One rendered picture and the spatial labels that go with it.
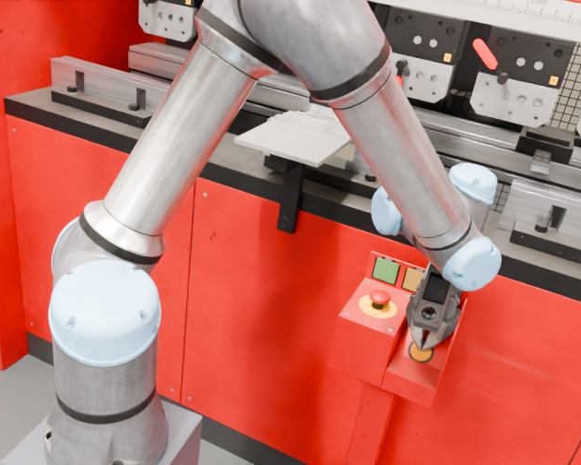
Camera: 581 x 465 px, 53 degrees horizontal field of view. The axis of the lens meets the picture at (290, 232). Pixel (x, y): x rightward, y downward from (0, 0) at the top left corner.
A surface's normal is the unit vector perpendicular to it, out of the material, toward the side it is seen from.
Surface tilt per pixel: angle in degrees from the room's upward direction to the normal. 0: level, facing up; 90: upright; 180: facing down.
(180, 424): 0
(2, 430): 0
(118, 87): 90
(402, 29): 90
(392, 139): 95
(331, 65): 101
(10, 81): 90
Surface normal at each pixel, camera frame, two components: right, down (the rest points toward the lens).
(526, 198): -0.41, 0.38
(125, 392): 0.59, 0.45
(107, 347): 0.30, 0.45
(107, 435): 0.27, 0.20
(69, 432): -0.38, 0.09
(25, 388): 0.14, -0.87
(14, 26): 0.90, 0.31
